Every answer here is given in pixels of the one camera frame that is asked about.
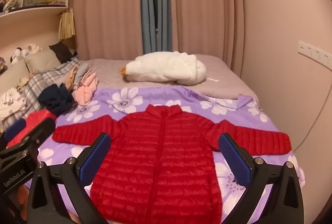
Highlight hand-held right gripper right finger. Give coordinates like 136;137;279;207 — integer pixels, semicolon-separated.
218;133;304;224

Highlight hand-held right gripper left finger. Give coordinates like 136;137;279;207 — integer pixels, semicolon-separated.
27;133;112;224

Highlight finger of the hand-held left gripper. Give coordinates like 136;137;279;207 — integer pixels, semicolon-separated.
0;118;56;162
0;119;26;148

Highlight dark red puffer jacket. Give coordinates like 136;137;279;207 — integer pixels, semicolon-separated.
52;105;291;223

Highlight pink clothes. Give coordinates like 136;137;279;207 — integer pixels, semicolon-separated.
73;69;98;107

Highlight bright red folded puffer jacket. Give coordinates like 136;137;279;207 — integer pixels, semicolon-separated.
6;110;57;148

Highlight white printed garment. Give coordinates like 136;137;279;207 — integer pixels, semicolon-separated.
0;86;28;121

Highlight navy blue garment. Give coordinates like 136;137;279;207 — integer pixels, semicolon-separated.
38;83;78;116

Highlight brown floral cloth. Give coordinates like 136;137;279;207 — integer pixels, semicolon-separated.
17;77;33;89

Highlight grey plaid quilt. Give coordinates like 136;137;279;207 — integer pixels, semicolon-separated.
0;56;81;126

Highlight beige headboard cushion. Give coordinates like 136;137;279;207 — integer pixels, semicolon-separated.
0;59;29;87
24;49;61;72

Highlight tan printed garment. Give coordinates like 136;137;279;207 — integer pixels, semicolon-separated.
65;65;81;89

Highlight purple floral bedsheet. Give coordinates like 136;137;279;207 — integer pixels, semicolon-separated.
24;86;306;222

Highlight black and white plush dog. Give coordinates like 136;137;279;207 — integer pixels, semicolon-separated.
10;47;22;65

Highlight grey garment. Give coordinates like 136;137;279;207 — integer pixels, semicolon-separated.
76;63;90;84

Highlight beige plush toy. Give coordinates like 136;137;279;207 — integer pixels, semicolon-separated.
22;43;42;55

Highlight dark brown pillow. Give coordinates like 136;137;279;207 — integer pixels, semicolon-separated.
49;41;78;63

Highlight yellow pleated cloth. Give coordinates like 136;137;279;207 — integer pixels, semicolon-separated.
58;8;76;40

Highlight white goose plush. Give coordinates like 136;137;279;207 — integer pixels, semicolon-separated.
120;51;207;86

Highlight pink curtain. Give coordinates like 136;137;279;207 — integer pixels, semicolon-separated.
69;0;144;61
166;0;245;79

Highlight blue-grey curtain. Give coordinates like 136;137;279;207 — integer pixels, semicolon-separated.
140;0;173;54

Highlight dark window pane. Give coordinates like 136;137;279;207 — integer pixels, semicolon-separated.
152;0;159;32

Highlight white cable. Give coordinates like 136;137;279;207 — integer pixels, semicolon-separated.
296;97;332;153

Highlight white wall socket strip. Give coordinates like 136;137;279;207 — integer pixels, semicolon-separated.
298;41;332;70

